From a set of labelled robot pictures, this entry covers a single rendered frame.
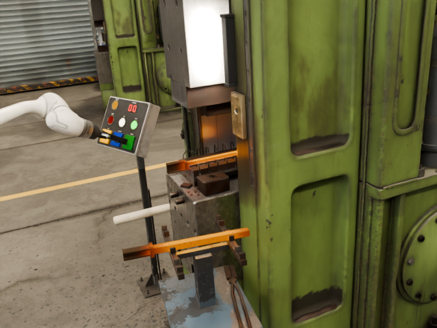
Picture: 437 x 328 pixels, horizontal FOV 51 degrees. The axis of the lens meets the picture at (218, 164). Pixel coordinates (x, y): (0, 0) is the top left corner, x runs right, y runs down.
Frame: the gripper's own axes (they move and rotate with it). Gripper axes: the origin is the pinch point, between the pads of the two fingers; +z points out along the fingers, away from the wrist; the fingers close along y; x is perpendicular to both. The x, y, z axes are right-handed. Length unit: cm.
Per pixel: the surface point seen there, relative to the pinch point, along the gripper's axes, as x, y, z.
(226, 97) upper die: 29, 61, -1
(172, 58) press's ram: 39, 40, -19
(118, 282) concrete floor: -87, -32, 56
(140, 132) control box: 6.6, 6.0, 5.5
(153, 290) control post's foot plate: -83, -6, 61
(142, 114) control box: 16.0, 3.5, 5.5
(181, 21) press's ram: 49, 55, -33
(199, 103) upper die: 23, 56, -11
